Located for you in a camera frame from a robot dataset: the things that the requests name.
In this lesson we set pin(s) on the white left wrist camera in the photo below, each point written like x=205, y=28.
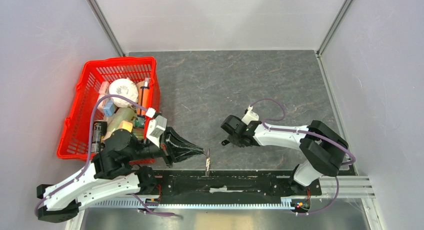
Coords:
x=156, y=126

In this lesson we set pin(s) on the white crumpled ball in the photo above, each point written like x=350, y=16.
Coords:
x=126, y=88

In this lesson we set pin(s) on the large silver keyring with clips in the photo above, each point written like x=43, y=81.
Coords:
x=208, y=163

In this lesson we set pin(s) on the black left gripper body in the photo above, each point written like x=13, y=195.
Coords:
x=168, y=148

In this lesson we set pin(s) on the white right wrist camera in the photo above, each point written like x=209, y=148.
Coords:
x=250, y=116

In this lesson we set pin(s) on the perforated cable duct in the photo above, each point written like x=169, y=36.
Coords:
x=132, y=203

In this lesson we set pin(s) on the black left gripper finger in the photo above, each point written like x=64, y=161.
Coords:
x=185, y=155
x=187, y=146

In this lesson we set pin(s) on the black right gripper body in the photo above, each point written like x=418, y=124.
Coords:
x=234, y=139

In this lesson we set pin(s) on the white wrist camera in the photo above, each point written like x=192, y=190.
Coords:
x=250, y=116
x=156, y=126

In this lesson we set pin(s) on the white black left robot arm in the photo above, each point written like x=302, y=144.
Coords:
x=110, y=174

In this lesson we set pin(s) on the black can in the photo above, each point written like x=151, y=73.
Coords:
x=99, y=131

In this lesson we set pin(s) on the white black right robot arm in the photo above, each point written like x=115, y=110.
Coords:
x=322, y=147

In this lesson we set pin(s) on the orange tube box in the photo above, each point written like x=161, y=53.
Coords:
x=143, y=88

